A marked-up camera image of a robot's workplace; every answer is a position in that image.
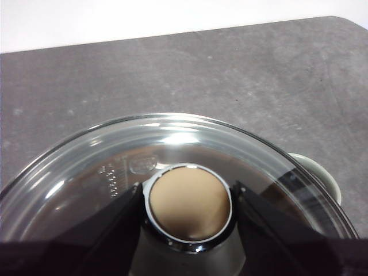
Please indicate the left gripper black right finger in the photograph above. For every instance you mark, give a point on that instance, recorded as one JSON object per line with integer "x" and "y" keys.
{"x": 287, "y": 247}

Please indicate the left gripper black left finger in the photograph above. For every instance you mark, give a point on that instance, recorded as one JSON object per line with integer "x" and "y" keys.
{"x": 72, "y": 256}

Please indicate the glass lid with green knob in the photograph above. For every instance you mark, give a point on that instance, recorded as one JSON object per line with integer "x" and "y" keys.
{"x": 187, "y": 207}

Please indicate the green electric cooking pot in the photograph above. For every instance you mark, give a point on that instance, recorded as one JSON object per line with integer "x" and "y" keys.
{"x": 327, "y": 181}

